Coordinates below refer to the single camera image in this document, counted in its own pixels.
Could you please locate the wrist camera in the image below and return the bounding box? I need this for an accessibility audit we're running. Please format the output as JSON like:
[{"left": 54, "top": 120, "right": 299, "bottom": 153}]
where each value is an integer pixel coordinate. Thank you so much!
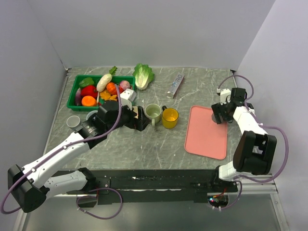
[
  {"left": 217, "top": 89, "right": 231, "bottom": 105},
  {"left": 120, "top": 89, "right": 137, "bottom": 109}
]

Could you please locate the yellow mug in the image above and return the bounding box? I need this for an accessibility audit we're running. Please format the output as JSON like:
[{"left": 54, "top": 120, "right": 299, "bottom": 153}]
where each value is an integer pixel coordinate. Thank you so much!
[{"left": 162, "top": 106, "right": 179, "bottom": 129}]

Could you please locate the pale green mug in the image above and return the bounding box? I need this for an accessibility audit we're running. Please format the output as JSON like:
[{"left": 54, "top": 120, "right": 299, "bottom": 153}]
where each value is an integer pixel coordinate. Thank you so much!
[{"left": 144, "top": 103, "right": 162, "bottom": 127}]

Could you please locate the green bell pepper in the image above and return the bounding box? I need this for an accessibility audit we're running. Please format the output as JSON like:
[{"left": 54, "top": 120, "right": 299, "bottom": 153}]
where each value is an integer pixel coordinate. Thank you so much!
[{"left": 79, "top": 77, "right": 95, "bottom": 89}]

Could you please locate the purple eggplant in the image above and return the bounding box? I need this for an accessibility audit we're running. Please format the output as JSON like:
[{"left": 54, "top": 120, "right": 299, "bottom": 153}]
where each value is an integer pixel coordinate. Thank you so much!
[{"left": 75, "top": 88, "right": 82, "bottom": 106}]

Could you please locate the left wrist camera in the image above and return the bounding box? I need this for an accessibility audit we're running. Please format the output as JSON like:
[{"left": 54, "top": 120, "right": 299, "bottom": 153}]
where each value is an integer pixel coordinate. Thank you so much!
[{"left": 120, "top": 89, "right": 137, "bottom": 109}]

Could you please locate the yellow ginger root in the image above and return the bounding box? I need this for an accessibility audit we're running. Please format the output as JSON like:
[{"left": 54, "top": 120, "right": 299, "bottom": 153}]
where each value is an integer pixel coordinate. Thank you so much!
[{"left": 100, "top": 90, "right": 117, "bottom": 101}]

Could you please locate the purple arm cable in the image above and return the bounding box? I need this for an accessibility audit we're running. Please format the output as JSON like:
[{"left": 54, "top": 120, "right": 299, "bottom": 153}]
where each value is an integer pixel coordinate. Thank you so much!
[
  {"left": 218, "top": 75, "right": 289, "bottom": 210},
  {"left": 0, "top": 83, "right": 121, "bottom": 214}
]

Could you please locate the green plastic crate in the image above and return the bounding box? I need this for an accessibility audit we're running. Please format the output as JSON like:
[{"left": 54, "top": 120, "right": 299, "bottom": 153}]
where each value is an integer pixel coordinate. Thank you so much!
[{"left": 67, "top": 75, "right": 136, "bottom": 112}]

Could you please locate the dark grey mug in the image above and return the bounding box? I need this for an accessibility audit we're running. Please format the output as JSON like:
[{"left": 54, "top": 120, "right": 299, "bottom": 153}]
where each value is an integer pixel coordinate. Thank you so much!
[{"left": 211, "top": 114, "right": 217, "bottom": 123}]

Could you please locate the purple onion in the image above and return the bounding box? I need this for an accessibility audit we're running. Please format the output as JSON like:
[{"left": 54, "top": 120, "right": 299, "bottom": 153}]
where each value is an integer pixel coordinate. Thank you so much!
[{"left": 119, "top": 80, "right": 130, "bottom": 92}]

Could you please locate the cream mug black handle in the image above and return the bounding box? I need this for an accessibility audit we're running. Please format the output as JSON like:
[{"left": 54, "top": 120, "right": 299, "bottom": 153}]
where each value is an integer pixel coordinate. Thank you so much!
[{"left": 132, "top": 106, "right": 142, "bottom": 119}]

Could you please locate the black front mounting rail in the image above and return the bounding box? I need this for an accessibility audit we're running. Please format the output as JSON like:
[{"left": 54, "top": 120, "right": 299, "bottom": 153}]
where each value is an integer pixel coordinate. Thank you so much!
[{"left": 56, "top": 169, "right": 241, "bottom": 205}]

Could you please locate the green lettuce head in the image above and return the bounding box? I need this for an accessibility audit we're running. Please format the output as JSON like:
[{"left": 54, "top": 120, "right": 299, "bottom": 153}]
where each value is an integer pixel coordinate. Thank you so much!
[{"left": 133, "top": 63, "right": 154, "bottom": 90}]

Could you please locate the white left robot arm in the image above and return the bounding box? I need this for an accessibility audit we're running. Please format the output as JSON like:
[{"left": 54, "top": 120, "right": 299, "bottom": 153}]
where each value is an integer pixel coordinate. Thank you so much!
[{"left": 8, "top": 101, "right": 150, "bottom": 213}]

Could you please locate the pink plastic tray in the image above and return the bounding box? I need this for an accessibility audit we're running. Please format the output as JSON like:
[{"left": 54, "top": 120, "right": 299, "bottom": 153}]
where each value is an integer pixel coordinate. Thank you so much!
[{"left": 184, "top": 105, "right": 228, "bottom": 160}]

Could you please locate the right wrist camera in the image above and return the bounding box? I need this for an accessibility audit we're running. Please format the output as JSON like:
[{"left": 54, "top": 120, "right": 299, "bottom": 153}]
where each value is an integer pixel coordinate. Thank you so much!
[{"left": 217, "top": 89, "right": 231, "bottom": 105}]

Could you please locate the white daikon radish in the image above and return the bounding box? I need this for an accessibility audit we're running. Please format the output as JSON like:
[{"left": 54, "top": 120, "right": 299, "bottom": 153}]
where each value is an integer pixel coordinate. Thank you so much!
[{"left": 96, "top": 66, "right": 117, "bottom": 102}]

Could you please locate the red white toothpaste box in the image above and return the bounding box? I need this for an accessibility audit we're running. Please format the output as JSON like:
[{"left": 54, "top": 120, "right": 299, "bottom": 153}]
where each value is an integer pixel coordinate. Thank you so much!
[{"left": 167, "top": 73, "right": 185, "bottom": 99}]

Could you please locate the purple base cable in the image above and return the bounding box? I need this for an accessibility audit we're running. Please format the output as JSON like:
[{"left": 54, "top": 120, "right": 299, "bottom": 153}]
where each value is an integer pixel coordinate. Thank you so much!
[{"left": 76, "top": 187, "right": 123, "bottom": 219}]

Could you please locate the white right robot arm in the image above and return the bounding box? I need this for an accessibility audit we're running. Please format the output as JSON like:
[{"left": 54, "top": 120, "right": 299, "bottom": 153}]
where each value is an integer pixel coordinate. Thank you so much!
[{"left": 210, "top": 88, "right": 277, "bottom": 192}]

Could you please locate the red bell pepper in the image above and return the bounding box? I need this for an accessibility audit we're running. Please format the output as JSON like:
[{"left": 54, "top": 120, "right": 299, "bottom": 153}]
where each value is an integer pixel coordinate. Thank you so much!
[{"left": 81, "top": 85, "right": 98, "bottom": 98}]

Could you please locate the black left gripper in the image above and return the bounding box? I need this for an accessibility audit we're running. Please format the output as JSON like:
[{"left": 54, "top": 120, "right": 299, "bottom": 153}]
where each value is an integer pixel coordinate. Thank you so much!
[{"left": 106, "top": 101, "right": 151, "bottom": 132}]

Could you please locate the small orange pumpkin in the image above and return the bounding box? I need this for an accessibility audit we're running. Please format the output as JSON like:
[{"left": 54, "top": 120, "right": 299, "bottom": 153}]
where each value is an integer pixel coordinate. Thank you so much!
[{"left": 106, "top": 82, "right": 117, "bottom": 95}]

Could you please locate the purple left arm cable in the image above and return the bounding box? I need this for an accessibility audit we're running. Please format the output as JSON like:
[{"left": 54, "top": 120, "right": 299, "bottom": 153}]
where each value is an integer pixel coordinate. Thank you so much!
[{"left": 0, "top": 83, "right": 121, "bottom": 214}]

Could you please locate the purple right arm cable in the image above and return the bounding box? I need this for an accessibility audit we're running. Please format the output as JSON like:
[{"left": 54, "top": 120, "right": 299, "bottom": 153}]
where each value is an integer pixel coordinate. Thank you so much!
[{"left": 218, "top": 75, "right": 289, "bottom": 210}]

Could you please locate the grey blue printed mug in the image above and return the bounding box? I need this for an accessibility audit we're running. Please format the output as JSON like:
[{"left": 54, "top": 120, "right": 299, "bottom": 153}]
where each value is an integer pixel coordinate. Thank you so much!
[{"left": 66, "top": 115, "right": 81, "bottom": 128}]

